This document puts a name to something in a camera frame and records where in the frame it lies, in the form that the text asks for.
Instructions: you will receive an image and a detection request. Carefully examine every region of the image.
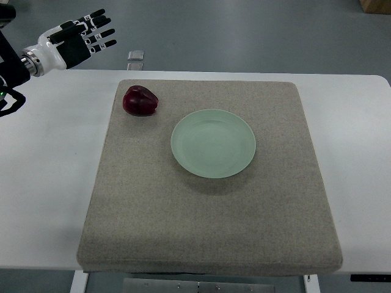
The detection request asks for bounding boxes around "lower clear floor marker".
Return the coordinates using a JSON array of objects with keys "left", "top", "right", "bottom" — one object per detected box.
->
[{"left": 126, "top": 62, "right": 144, "bottom": 71}]

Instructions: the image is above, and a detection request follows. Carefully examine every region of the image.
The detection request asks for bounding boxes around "left white table leg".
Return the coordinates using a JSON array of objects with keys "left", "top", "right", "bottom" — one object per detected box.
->
[{"left": 70, "top": 270, "right": 89, "bottom": 293}]

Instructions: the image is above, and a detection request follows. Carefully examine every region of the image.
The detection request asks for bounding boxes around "red apple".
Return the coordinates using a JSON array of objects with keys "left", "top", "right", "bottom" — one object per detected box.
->
[{"left": 122, "top": 85, "right": 159, "bottom": 116}]

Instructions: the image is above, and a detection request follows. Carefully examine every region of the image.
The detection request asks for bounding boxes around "clear floor marker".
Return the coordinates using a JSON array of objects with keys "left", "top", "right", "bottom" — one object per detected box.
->
[
  {"left": 126, "top": 62, "right": 144, "bottom": 71},
  {"left": 128, "top": 50, "right": 144, "bottom": 60}
]

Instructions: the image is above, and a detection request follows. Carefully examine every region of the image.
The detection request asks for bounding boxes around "right white table leg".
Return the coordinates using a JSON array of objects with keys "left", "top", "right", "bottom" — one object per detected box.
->
[{"left": 303, "top": 275, "right": 321, "bottom": 293}]

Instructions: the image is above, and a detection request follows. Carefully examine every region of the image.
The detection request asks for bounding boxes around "pale green plate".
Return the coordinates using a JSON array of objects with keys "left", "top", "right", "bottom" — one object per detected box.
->
[{"left": 170, "top": 109, "right": 257, "bottom": 179}]

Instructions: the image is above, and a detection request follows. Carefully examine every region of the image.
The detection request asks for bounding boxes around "cardboard box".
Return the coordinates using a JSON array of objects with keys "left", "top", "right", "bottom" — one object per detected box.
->
[{"left": 359, "top": 0, "right": 391, "bottom": 15}]

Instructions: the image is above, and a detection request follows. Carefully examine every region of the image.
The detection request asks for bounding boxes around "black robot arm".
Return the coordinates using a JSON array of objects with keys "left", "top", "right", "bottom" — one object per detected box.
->
[{"left": 1, "top": 32, "right": 31, "bottom": 117}]

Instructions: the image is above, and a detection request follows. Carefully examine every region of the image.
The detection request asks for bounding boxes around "black table control panel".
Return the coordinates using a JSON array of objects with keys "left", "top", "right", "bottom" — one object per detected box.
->
[{"left": 350, "top": 274, "right": 391, "bottom": 283}]

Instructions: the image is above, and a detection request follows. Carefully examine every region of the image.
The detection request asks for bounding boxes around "upper clear floor marker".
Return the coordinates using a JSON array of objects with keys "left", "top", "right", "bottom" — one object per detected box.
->
[{"left": 128, "top": 50, "right": 144, "bottom": 60}]

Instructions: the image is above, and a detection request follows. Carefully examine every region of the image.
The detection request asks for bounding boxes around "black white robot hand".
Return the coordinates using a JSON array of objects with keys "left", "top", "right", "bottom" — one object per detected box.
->
[{"left": 21, "top": 9, "right": 117, "bottom": 77}]

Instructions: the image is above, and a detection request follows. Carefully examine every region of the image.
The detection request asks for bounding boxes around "white table leg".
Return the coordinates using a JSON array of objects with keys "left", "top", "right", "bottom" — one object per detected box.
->
[
  {"left": 303, "top": 275, "right": 321, "bottom": 293},
  {"left": 70, "top": 270, "right": 89, "bottom": 293}
]

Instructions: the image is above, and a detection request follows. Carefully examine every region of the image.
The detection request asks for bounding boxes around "beige fabric cushion mat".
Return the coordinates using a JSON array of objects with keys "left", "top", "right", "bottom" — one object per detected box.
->
[{"left": 77, "top": 79, "right": 343, "bottom": 276}]

